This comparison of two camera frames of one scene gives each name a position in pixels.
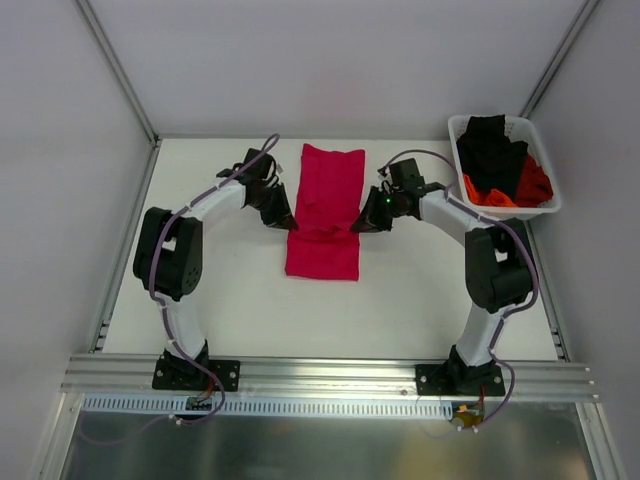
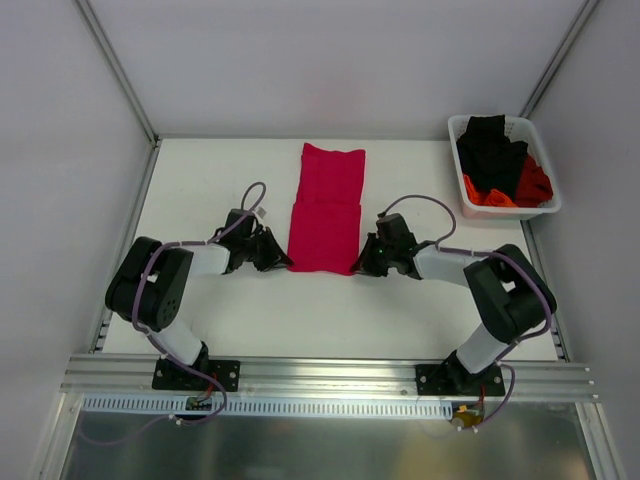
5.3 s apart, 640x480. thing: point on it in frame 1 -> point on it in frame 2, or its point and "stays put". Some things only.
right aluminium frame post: [586, 9] stays put
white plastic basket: [518, 129] stays put
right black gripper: [379, 205] -> [375, 255]
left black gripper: [270, 201] -> [265, 246]
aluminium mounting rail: [133, 376] stays put
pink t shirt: [328, 202] stays put
